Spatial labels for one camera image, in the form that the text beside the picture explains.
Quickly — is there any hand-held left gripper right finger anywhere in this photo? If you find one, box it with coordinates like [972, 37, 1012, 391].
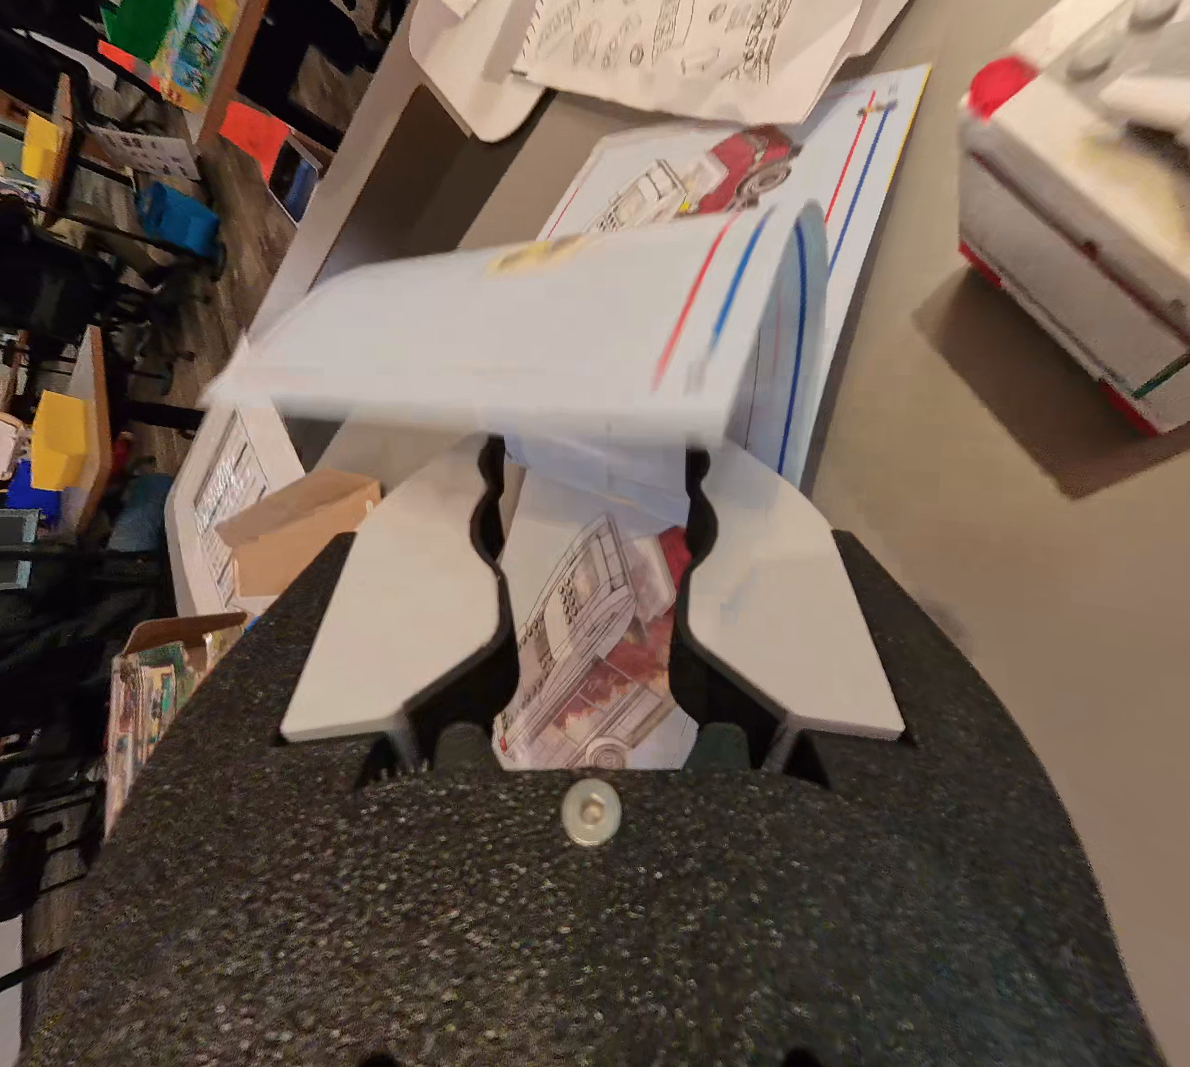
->
[671, 440, 908, 773]

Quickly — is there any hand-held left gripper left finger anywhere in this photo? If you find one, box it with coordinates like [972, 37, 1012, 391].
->
[279, 432, 520, 769]

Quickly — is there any toy brick instruction booklet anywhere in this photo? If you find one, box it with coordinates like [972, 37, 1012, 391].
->
[200, 63, 934, 773]

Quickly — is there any colourful toy set box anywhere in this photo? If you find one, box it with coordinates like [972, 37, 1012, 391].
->
[102, 611, 251, 840]

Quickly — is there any green toy set box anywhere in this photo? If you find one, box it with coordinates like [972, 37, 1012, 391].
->
[97, 0, 242, 112]

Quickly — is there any small brown cardboard box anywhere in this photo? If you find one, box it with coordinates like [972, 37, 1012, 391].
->
[216, 468, 383, 598]

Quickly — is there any yellow plastic bin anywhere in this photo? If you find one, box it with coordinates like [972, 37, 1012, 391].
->
[28, 388, 94, 494]
[20, 109, 75, 186]

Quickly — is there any blue plastic bin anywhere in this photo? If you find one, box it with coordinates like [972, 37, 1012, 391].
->
[134, 178, 227, 269]

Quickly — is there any orange red paper sheet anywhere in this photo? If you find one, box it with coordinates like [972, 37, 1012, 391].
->
[218, 98, 292, 181]

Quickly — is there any white toy brick model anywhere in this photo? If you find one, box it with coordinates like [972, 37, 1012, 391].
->
[956, 0, 1190, 438]

